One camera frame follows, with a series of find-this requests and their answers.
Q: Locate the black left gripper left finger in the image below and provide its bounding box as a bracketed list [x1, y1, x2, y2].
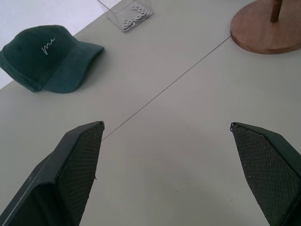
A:
[0, 121, 105, 226]

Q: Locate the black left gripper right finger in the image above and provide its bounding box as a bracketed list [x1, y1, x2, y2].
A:
[230, 121, 301, 226]

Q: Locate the round wooden base with post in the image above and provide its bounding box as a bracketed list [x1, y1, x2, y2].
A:
[230, 0, 301, 55]

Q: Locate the dark green baseball cap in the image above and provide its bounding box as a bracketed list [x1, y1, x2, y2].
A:
[0, 24, 105, 93]

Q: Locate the clear plastic box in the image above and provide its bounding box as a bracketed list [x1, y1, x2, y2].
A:
[96, 0, 154, 34]

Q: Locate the pile of metal washers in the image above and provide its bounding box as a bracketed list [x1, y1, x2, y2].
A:
[122, 5, 152, 32]

